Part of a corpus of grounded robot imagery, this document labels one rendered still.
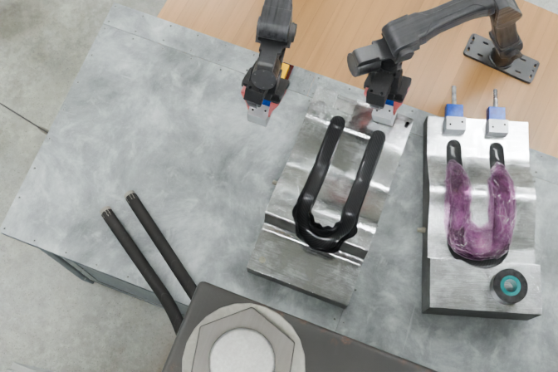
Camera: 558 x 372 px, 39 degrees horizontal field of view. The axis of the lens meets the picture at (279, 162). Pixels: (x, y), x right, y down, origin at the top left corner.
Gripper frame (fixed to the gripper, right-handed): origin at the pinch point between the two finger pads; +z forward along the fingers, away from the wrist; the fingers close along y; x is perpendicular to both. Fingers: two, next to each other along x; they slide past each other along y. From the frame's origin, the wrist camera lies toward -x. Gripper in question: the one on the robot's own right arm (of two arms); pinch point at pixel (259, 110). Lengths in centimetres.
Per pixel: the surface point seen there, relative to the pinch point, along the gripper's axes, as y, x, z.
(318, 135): 15.3, 4.2, 5.4
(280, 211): 13.6, -18.2, 12.0
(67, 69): -89, 66, 73
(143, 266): -12.9, -35.1, 29.3
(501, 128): 58, 21, -3
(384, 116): 29.2, 8.9, -3.8
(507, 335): 75, -18, 26
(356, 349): 34, -101, -66
